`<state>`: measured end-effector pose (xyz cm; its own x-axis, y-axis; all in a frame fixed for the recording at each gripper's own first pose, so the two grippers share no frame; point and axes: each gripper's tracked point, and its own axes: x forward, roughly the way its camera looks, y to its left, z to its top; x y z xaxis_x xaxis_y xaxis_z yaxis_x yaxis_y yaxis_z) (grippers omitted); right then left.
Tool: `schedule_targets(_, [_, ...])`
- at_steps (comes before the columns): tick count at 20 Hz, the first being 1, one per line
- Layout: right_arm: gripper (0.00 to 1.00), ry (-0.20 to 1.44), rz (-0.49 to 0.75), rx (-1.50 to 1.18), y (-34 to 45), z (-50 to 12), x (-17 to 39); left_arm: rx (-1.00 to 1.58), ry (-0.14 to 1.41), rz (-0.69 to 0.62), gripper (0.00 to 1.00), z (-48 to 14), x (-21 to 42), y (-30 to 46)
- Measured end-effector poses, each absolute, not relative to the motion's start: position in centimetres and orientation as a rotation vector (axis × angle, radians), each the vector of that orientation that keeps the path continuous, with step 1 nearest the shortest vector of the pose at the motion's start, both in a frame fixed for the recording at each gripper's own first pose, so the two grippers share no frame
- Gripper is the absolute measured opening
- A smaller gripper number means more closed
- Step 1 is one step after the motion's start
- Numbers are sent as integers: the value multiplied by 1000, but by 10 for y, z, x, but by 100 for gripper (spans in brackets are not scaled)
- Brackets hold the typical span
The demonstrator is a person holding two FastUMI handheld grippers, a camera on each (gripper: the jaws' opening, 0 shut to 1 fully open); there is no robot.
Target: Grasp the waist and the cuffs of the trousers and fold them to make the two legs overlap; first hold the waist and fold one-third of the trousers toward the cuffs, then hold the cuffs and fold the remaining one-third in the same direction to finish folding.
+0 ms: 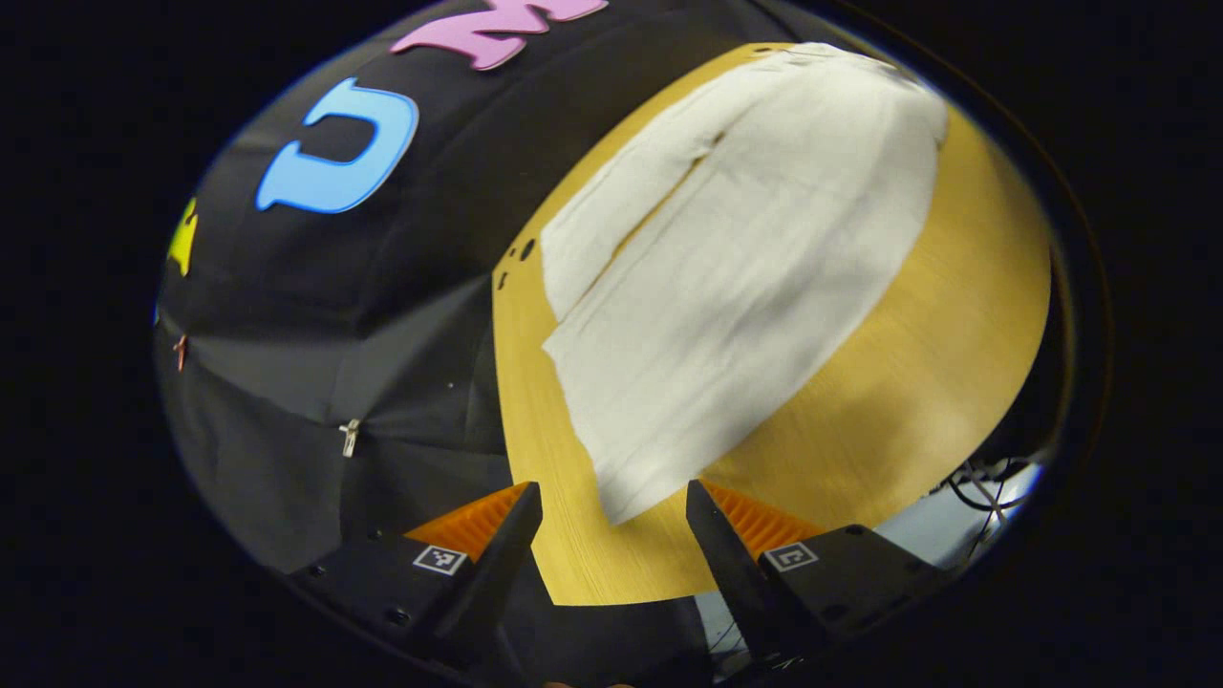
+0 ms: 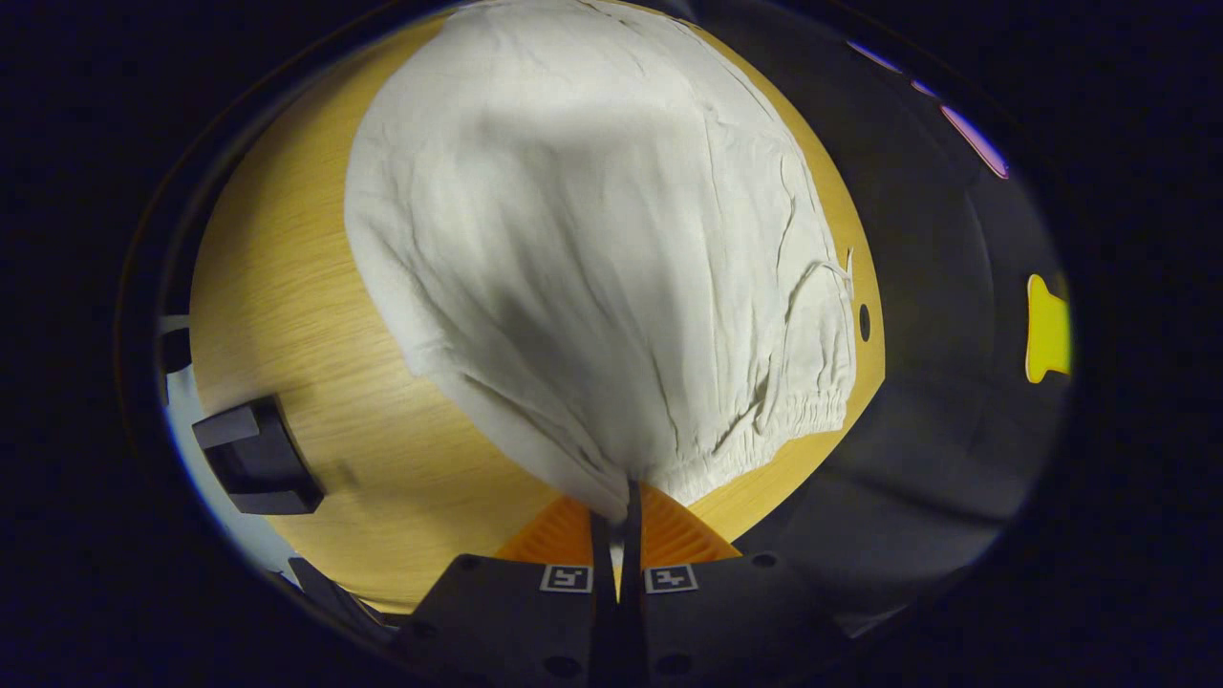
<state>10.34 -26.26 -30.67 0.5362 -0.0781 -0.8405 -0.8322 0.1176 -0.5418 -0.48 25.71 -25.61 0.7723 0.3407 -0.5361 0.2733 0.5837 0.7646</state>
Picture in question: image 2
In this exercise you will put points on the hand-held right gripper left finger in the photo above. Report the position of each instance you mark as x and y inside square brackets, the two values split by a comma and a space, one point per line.
[516, 612]

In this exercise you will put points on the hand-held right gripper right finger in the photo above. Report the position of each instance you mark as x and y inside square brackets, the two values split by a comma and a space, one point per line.
[726, 612]

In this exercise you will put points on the white jeans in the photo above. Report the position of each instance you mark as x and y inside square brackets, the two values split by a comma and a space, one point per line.
[592, 239]

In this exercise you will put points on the black backdrop cloth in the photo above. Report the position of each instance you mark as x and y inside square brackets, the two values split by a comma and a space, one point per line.
[936, 430]

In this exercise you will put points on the black table clamp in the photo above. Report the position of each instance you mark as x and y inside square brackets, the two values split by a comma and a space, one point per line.
[258, 459]

